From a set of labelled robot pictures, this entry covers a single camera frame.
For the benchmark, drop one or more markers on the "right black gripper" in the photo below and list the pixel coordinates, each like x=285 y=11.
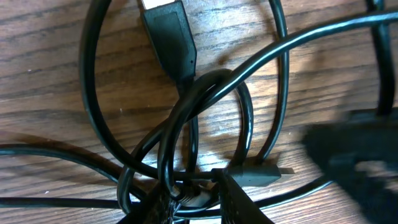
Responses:
x=362 y=136

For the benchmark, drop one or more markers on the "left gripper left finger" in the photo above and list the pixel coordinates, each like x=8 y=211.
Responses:
x=156 y=208

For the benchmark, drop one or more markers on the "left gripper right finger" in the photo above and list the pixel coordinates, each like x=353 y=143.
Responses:
x=236 y=207

